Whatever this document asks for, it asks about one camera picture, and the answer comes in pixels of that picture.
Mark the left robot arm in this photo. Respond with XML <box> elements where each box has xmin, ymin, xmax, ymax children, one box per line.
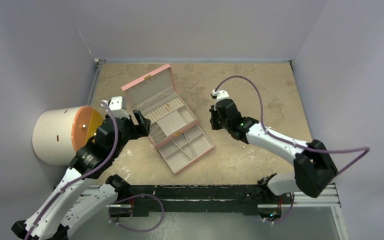
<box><xmin>11</xmin><ymin>110</ymin><xmax>151</xmax><ymax>240</ymax></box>

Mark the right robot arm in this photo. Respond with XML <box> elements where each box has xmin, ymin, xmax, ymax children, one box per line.
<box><xmin>209</xmin><ymin>98</ymin><xmax>338</xmax><ymax>204</ymax></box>

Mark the pink jewelry box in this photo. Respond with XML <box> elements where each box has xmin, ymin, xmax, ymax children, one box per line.
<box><xmin>121</xmin><ymin>64</ymin><xmax>198</xmax><ymax>149</ymax></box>

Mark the white cylinder orange lid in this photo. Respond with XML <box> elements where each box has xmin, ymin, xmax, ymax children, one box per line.
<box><xmin>32</xmin><ymin>105</ymin><xmax>104</xmax><ymax>166</ymax></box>

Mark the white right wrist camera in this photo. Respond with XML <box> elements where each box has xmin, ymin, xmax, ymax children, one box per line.
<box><xmin>211</xmin><ymin>89</ymin><xmax>230</xmax><ymax>102</ymax></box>

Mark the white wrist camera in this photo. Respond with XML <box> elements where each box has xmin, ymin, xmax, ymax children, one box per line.
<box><xmin>211</xmin><ymin>89</ymin><xmax>230</xmax><ymax>102</ymax></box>
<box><xmin>100</xmin><ymin>96</ymin><xmax>131</xmax><ymax>119</ymax></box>

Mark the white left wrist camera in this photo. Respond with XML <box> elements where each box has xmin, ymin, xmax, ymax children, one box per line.
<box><xmin>100</xmin><ymin>96</ymin><xmax>131</xmax><ymax>119</ymax></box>

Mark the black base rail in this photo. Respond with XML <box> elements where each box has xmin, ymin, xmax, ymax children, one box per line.
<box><xmin>105</xmin><ymin>174</ymin><xmax>293</xmax><ymax>219</ymax></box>

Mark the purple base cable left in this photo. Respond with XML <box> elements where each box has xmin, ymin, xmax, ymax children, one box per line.
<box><xmin>108</xmin><ymin>193</ymin><xmax>165</xmax><ymax>233</ymax></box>

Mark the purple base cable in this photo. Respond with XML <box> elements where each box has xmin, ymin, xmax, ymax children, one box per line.
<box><xmin>108</xmin><ymin>193</ymin><xmax>165</xmax><ymax>233</ymax></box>
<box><xmin>262</xmin><ymin>195</ymin><xmax>295</xmax><ymax>225</ymax></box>

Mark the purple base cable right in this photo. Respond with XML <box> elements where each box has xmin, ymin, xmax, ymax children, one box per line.
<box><xmin>262</xmin><ymin>195</ymin><xmax>295</xmax><ymax>225</ymax></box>

